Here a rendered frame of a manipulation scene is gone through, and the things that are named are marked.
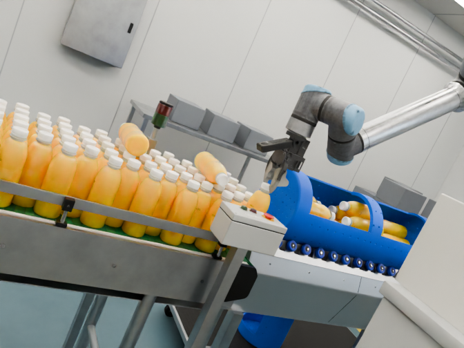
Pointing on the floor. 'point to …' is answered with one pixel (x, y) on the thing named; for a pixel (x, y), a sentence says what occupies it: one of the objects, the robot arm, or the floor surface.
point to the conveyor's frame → (110, 270)
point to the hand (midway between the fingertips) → (266, 186)
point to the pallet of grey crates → (400, 197)
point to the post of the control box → (216, 297)
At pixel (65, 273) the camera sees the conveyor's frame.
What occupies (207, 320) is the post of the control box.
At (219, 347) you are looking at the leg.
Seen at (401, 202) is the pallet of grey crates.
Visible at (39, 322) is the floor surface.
